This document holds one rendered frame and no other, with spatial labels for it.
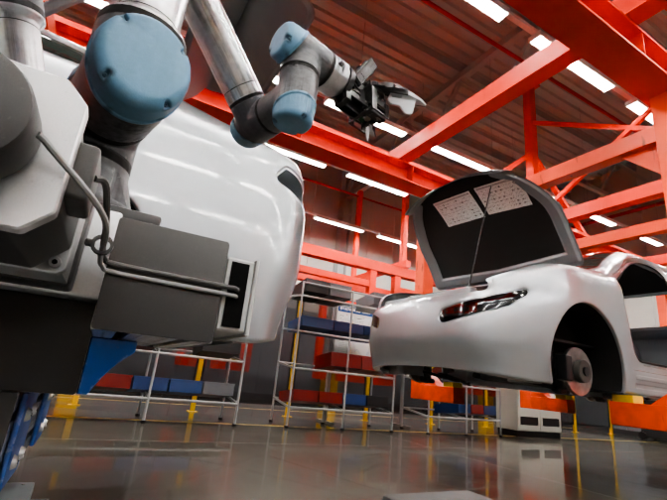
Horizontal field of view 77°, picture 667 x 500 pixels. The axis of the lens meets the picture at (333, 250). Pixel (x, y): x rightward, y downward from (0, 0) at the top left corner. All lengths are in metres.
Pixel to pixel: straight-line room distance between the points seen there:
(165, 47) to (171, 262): 0.33
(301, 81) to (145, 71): 0.30
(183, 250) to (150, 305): 0.05
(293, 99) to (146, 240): 0.47
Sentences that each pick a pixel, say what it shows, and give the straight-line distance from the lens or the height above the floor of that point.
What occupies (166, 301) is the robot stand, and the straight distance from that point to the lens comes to 0.36.
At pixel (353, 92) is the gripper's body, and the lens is 0.91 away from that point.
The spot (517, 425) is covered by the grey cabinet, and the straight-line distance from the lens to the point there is 8.55.
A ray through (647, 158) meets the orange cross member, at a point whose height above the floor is 2.52.
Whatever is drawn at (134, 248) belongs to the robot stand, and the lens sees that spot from 0.37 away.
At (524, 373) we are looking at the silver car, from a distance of 2.97.
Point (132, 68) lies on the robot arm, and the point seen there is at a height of 0.96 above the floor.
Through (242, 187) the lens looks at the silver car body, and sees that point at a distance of 1.86.
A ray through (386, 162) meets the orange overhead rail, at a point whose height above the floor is 3.19.
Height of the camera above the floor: 0.63
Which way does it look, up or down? 17 degrees up
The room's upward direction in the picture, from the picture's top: 6 degrees clockwise
